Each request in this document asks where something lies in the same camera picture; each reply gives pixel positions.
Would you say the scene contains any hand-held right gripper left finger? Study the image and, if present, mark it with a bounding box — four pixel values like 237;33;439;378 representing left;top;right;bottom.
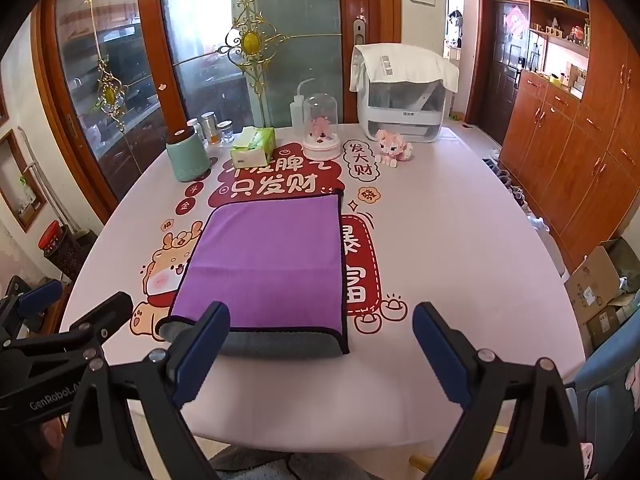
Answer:
59;302;231;480

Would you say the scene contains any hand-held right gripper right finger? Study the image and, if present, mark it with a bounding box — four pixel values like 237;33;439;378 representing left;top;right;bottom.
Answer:
412;302;586;480

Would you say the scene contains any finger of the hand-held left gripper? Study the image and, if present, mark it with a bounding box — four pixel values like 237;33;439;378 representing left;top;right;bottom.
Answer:
0;292;134;362
0;280;64;342

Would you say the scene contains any grey towel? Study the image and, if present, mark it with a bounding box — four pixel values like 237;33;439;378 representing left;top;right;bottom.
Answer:
159;322;347;361

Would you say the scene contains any purple towel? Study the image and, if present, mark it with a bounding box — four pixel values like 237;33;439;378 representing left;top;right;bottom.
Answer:
167;191;351;356

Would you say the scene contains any dark woven stand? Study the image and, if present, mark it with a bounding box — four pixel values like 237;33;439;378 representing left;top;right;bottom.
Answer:
44;230;97;282

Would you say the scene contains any red lidded jar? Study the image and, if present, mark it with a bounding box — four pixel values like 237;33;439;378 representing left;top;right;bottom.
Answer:
38;220;69;257

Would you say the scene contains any grey floor rug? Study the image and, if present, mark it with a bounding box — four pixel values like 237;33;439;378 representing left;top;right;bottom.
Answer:
206;447;353;480

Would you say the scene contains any small cardboard box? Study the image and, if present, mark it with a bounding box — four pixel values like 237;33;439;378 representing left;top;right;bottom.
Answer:
582;305;627;352

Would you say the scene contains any large cardboard box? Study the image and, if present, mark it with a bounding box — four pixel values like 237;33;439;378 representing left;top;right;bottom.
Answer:
564;239;640;322

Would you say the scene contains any blue chair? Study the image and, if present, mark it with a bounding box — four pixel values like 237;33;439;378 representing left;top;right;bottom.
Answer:
564;330;640;480

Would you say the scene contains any green canister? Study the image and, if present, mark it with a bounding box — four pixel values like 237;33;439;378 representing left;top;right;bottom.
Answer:
166;127;212;182

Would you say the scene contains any row of shoes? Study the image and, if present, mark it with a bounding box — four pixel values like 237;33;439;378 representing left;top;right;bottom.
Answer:
481;156;532;212

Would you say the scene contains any gold door ornament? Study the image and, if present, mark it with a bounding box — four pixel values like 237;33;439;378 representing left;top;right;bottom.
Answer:
94;57;127;134
224;0;289;82

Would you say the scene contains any green tissue pack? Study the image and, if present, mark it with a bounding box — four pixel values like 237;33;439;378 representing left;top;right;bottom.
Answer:
230;126;276;170

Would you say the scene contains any pink block toy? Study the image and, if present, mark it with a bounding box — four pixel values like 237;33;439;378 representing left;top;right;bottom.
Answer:
375;129;414;167

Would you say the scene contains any white plastic appliance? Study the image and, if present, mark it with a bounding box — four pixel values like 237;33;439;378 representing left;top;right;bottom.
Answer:
355;77;447;142

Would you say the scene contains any clear squeeze bottle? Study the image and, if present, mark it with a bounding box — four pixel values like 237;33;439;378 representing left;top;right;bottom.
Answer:
289;78;317;144

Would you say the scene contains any glass dome with pink flower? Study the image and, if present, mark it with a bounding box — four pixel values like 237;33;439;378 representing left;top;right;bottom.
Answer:
302;94;344;161

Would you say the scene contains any glass sliding door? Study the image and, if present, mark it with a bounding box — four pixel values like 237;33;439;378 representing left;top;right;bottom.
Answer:
157;0;402;130
39;0;168;222

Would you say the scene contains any dark entrance door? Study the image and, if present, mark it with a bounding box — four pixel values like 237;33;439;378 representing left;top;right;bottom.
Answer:
484;0;530;147

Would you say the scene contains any white towel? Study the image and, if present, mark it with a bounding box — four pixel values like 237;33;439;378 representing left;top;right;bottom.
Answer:
350;44;460;96

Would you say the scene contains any red door decoration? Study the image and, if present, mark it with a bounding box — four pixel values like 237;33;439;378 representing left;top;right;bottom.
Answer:
503;4;529;42

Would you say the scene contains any wooden wall frame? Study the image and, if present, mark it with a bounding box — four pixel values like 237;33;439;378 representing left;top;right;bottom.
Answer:
0;129;47;234

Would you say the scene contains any wooden wall cabinet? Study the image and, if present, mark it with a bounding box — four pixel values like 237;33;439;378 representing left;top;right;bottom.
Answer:
499;0;640;272

